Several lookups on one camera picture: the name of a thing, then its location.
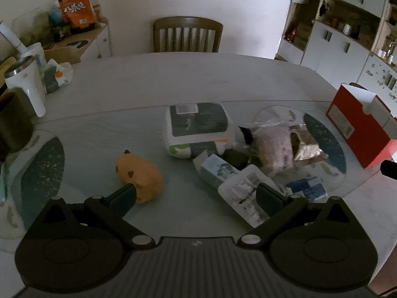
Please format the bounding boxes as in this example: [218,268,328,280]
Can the black and gold foil packet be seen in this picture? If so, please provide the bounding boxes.
[288,124,329,162]

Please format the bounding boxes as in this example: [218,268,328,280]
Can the orange snack bag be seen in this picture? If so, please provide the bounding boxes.
[58,0,96,32]

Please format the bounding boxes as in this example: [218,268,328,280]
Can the white plastic tube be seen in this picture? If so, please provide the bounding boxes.
[0,22,28,54]

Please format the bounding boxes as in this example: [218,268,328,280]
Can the white table desktop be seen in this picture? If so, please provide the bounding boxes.
[0,52,397,298]

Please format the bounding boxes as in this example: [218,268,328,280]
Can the small white picture packet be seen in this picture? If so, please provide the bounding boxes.
[193,151,239,190]

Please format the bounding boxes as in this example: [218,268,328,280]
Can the orange capybara plush toy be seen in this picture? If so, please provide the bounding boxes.
[115,150,164,204]

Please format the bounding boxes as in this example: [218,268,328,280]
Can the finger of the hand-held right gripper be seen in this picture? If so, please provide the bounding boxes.
[381,160,397,181]

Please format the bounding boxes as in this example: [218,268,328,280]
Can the round patterned placemat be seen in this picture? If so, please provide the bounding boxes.
[0,130,66,240]
[253,106,348,193]

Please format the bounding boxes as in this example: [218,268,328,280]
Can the tan cardboard box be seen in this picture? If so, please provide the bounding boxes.
[43,37,94,65]

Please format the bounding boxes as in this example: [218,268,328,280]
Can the small wet wipes pack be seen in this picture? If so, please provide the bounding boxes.
[43,60,74,94]

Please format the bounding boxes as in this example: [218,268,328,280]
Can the white tumbler cup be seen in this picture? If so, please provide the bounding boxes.
[4,55,47,118]

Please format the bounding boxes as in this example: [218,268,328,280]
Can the large wet wipes pack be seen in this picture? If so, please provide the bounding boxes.
[166,102,238,159]

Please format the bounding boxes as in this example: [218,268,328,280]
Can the blue and white packet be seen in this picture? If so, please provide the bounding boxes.
[285,176,328,201]

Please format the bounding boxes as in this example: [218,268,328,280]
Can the dark metal mug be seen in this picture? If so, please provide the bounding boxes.
[0,91,34,153]

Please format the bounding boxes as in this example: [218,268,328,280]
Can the white printed bag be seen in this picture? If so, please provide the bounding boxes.
[19,43,45,69]

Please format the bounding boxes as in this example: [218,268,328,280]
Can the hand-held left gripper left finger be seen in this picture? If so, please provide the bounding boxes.
[28,183,156,249]

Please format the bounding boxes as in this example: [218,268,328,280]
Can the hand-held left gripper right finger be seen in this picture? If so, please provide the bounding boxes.
[237,183,365,249]

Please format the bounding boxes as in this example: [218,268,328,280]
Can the white wall cabinets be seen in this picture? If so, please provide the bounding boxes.
[276,0,397,100]

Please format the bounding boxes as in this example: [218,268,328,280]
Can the large white picture packet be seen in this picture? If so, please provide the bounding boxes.
[218,164,283,228]

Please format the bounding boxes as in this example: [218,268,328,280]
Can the red cardboard box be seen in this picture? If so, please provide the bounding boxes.
[326,84,397,169]

